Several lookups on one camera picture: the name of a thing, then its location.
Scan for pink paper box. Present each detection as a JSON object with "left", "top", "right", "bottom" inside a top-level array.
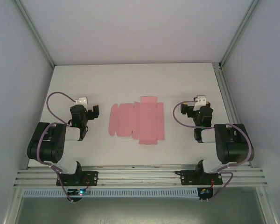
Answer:
[{"left": 108, "top": 96, "right": 166, "bottom": 146}]

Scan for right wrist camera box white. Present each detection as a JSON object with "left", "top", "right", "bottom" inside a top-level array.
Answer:
[{"left": 193, "top": 95, "right": 207, "bottom": 112}]

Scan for aluminium side rail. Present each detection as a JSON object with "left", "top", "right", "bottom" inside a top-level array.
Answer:
[{"left": 212, "top": 62, "right": 252, "bottom": 168}]

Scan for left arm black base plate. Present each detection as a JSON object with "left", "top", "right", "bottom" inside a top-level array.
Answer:
[{"left": 56, "top": 171, "right": 99, "bottom": 187}]

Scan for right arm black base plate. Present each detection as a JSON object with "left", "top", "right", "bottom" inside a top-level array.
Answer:
[{"left": 175, "top": 170, "right": 224, "bottom": 187}]

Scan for aluminium frame post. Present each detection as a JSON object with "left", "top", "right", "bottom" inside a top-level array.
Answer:
[
  {"left": 14, "top": 0, "right": 55, "bottom": 68},
  {"left": 218, "top": 0, "right": 263, "bottom": 68}
]

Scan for aluminium mounting rail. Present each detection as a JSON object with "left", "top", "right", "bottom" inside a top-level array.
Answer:
[{"left": 13, "top": 164, "right": 268, "bottom": 189}]

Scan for slotted white cable duct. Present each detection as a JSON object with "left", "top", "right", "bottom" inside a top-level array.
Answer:
[{"left": 22, "top": 188, "right": 199, "bottom": 199}]

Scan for aluminium frame leg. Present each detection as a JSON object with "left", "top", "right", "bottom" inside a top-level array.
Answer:
[
  {"left": 256, "top": 186, "right": 280, "bottom": 224},
  {"left": 2, "top": 186, "right": 24, "bottom": 224}
]

